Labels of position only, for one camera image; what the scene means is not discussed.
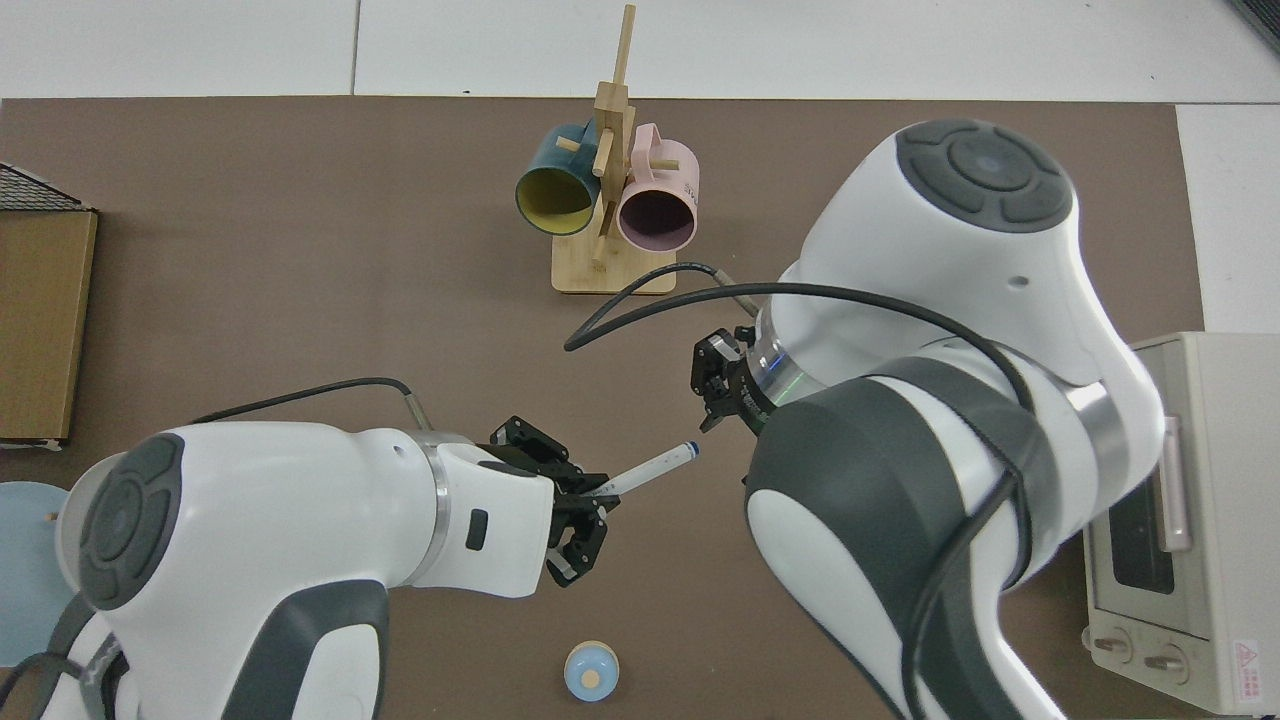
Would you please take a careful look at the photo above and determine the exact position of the blue and white marker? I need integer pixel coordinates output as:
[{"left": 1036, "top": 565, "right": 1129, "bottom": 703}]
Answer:
[{"left": 590, "top": 441, "right": 701, "bottom": 499}]

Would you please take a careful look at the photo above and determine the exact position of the wooden cup stand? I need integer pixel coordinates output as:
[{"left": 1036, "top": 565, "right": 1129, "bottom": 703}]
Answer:
[{"left": 551, "top": 4, "right": 678, "bottom": 296}]

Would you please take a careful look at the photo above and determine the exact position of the small blue round bell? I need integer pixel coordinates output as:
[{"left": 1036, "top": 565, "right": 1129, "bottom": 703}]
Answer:
[{"left": 563, "top": 641, "right": 621, "bottom": 703}]

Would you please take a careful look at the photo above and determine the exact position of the pink mug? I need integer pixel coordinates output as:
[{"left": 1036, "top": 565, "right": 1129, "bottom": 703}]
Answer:
[{"left": 616, "top": 123, "right": 699, "bottom": 254}]

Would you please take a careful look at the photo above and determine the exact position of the brown table cloth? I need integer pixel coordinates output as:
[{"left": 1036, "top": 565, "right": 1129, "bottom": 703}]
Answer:
[{"left": 0, "top": 97, "right": 1206, "bottom": 720}]

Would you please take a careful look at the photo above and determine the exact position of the dark teal mug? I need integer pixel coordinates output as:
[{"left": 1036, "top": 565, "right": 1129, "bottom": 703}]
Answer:
[{"left": 515, "top": 122, "right": 602, "bottom": 237}]

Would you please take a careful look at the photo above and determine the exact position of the light blue plate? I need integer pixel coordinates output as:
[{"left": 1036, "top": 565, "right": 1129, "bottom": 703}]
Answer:
[{"left": 0, "top": 481, "right": 71, "bottom": 668}]

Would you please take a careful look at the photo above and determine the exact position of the pale toaster oven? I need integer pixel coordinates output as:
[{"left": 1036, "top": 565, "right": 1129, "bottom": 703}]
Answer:
[{"left": 1083, "top": 331, "right": 1280, "bottom": 716}]

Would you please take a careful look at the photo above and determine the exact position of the dark grey object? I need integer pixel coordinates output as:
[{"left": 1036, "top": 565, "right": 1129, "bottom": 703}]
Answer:
[{"left": 1228, "top": 0, "right": 1280, "bottom": 53}]

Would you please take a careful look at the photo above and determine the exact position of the wire basket with wooden floor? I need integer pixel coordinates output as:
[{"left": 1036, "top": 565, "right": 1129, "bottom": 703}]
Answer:
[{"left": 0, "top": 162, "right": 101, "bottom": 451}]

